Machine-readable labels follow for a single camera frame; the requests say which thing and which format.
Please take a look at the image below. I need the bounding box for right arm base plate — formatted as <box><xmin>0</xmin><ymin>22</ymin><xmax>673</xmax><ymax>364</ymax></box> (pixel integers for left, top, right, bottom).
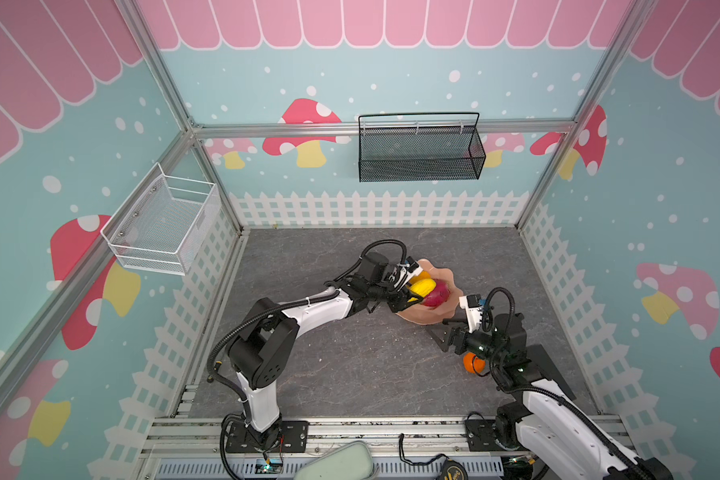
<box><xmin>464</xmin><ymin>416</ymin><xmax>512</xmax><ymax>452</ymax></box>

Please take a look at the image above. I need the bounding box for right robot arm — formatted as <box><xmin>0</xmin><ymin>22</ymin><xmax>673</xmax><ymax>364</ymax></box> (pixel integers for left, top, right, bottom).
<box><xmin>427</xmin><ymin>313</ymin><xmax>673</xmax><ymax>479</ymax></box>

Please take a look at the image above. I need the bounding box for pink scalloped fruit bowl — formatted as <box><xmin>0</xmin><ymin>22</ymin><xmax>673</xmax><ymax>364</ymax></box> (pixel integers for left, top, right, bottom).
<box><xmin>397</xmin><ymin>259</ymin><xmax>464</xmax><ymax>325</ymax></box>

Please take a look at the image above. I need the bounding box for yellow lemon fruit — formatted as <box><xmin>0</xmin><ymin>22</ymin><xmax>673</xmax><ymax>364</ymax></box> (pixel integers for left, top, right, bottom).
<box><xmin>410</xmin><ymin>278</ymin><xmax>437</xmax><ymax>298</ymax></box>

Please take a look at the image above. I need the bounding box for pink dragon fruit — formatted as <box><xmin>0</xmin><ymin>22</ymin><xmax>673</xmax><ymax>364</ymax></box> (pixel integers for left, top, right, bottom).
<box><xmin>422</xmin><ymin>279</ymin><xmax>450</xmax><ymax>308</ymax></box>

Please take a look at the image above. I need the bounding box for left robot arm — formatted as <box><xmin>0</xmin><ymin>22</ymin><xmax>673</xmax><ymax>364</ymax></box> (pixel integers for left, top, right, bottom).
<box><xmin>206</xmin><ymin>249</ymin><xmax>423</xmax><ymax>434</ymax></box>

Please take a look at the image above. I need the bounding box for white wire wall basket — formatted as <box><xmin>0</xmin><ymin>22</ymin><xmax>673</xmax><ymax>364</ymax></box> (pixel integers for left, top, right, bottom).
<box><xmin>100</xmin><ymin>164</ymin><xmax>221</xmax><ymax>276</ymax></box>

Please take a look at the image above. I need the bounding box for orange tangerine fruit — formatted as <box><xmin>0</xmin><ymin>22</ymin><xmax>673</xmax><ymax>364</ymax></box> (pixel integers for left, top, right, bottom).
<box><xmin>463</xmin><ymin>352</ymin><xmax>486</xmax><ymax>375</ymax></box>

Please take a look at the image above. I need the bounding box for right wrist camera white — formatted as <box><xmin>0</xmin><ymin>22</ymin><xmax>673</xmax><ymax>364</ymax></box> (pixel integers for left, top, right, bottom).
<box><xmin>459</xmin><ymin>294</ymin><xmax>484</xmax><ymax>333</ymax></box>

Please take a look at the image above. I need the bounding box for orange yellow mango fruit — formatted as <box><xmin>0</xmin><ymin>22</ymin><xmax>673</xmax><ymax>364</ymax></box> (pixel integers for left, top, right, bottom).
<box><xmin>412</xmin><ymin>271</ymin><xmax>431</xmax><ymax>283</ymax></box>

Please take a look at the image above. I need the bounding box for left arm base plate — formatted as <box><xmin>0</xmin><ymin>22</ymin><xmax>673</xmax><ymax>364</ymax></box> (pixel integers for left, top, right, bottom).
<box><xmin>224</xmin><ymin>420</ymin><xmax>310</xmax><ymax>454</ymax></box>

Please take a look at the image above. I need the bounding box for pale green padded object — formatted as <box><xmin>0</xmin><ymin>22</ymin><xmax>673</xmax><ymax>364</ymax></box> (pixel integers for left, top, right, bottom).
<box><xmin>294</xmin><ymin>441</ymin><xmax>377</xmax><ymax>480</ymax></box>

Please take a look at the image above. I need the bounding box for black yellow tape measure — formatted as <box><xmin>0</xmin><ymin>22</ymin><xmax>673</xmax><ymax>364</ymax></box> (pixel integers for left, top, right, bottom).
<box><xmin>436</xmin><ymin>458</ymin><xmax>469</xmax><ymax>480</ymax></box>

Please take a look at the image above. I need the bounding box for black mesh wall basket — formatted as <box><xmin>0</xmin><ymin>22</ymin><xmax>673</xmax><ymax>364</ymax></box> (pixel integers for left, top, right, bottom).
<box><xmin>357</xmin><ymin>111</ymin><xmax>487</xmax><ymax>182</ymax></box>

